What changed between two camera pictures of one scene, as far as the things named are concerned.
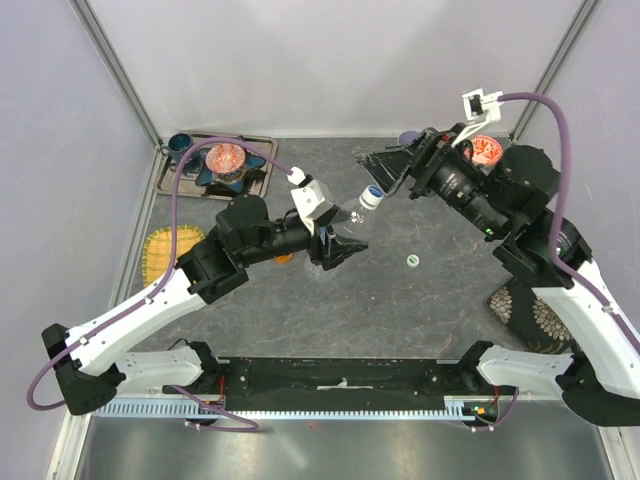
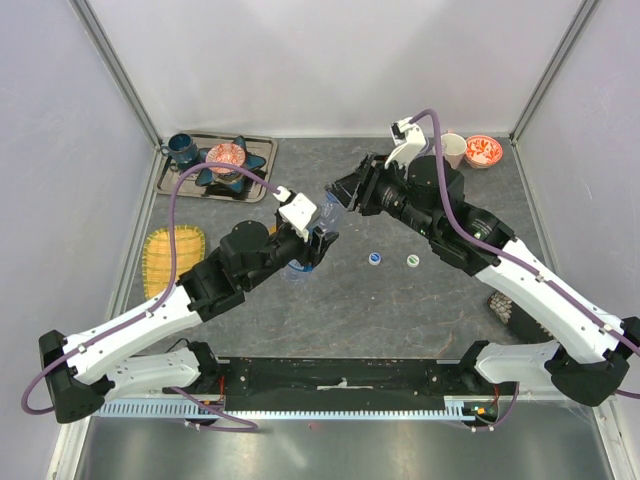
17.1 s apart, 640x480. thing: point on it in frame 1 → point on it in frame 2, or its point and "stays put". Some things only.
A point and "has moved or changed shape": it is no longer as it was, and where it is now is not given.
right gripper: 388,166 → 352,189
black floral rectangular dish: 527,315 stays put
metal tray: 257,181 stays put
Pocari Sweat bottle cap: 371,196 has moved or changed shape
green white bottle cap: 413,260 stays put
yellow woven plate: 157,250 stays put
